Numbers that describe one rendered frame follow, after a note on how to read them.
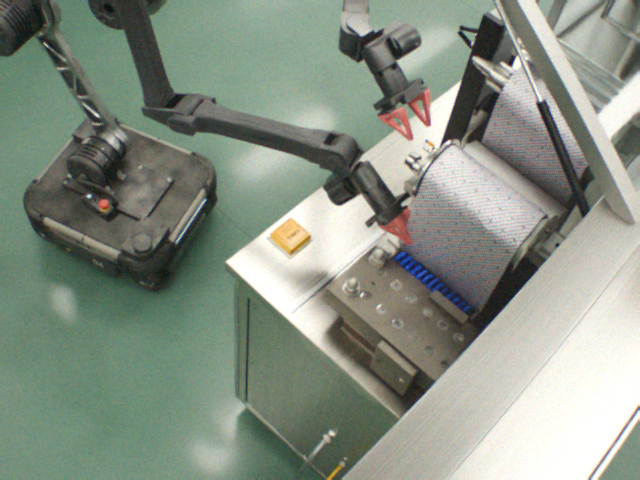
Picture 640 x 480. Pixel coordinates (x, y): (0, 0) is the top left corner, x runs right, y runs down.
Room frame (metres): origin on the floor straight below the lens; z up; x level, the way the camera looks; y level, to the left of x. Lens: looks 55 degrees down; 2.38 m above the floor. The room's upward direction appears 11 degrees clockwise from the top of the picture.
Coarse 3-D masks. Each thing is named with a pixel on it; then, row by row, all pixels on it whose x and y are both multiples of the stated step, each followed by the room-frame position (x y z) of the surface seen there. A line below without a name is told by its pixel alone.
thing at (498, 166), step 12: (480, 144) 1.12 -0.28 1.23; (480, 156) 1.08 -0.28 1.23; (492, 156) 1.09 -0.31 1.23; (492, 168) 1.05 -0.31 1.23; (504, 168) 1.06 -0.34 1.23; (504, 180) 1.03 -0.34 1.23; (516, 180) 1.03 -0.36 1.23; (528, 180) 1.05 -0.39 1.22; (528, 192) 1.01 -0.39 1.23; (540, 192) 1.02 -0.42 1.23; (540, 204) 0.98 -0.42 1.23; (552, 204) 0.99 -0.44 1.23; (564, 216) 1.00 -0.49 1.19; (552, 228) 0.95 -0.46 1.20
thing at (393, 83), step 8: (384, 72) 1.09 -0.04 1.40; (392, 72) 1.10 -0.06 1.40; (400, 72) 1.11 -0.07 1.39; (376, 80) 1.10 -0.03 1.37; (384, 80) 1.09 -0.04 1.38; (392, 80) 1.09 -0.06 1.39; (400, 80) 1.09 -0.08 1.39; (416, 80) 1.12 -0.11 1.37; (384, 88) 1.08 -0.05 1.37; (392, 88) 1.08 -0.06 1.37; (400, 88) 1.08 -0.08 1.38; (408, 88) 1.09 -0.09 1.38; (384, 96) 1.09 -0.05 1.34; (392, 96) 1.07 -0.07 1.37; (400, 96) 1.06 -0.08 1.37; (376, 104) 1.06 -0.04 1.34; (384, 104) 1.05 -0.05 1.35; (392, 104) 1.04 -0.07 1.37
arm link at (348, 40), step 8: (344, 0) 1.25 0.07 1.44; (352, 0) 1.25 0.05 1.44; (360, 0) 1.26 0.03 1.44; (368, 0) 1.27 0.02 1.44; (344, 8) 1.22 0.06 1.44; (352, 8) 1.22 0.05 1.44; (360, 8) 1.22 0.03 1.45; (368, 8) 1.23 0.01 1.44; (344, 16) 1.19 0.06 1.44; (360, 16) 1.20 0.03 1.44; (368, 16) 1.21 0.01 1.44; (344, 24) 1.17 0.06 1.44; (344, 32) 1.15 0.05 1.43; (352, 32) 1.15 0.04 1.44; (344, 40) 1.15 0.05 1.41; (352, 40) 1.15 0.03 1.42; (344, 48) 1.15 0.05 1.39; (352, 48) 1.15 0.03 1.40
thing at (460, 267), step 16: (416, 208) 0.94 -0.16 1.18; (416, 224) 0.94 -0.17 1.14; (432, 224) 0.92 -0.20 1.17; (416, 240) 0.93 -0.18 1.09; (432, 240) 0.91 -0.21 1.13; (448, 240) 0.89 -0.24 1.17; (416, 256) 0.92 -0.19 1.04; (432, 256) 0.90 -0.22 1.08; (448, 256) 0.88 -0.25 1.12; (464, 256) 0.87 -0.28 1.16; (480, 256) 0.85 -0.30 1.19; (432, 272) 0.90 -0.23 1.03; (448, 272) 0.88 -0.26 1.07; (464, 272) 0.86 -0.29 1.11; (480, 272) 0.84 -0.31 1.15; (496, 272) 0.82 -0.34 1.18; (464, 288) 0.85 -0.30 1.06; (480, 288) 0.83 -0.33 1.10; (480, 304) 0.82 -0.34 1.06
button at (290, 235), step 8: (280, 224) 1.02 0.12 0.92; (288, 224) 1.02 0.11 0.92; (296, 224) 1.03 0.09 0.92; (272, 232) 0.99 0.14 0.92; (280, 232) 1.00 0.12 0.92; (288, 232) 1.00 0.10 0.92; (296, 232) 1.00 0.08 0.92; (304, 232) 1.01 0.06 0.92; (280, 240) 0.97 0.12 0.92; (288, 240) 0.98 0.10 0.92; (296, 240) 0.98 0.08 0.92; (304, 240) 0.99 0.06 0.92; (288, 248) 0.96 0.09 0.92; (296, 248) 0.97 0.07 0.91
